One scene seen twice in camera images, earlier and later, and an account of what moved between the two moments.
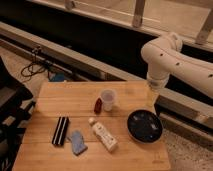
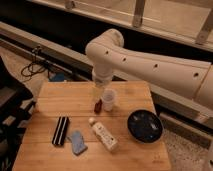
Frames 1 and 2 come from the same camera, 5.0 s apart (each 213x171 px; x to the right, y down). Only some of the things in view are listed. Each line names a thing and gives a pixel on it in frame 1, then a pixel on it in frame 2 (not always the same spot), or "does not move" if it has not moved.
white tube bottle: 98,128 does not move
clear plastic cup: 108,96 does not move
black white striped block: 60,131 does not move
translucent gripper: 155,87 to 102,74
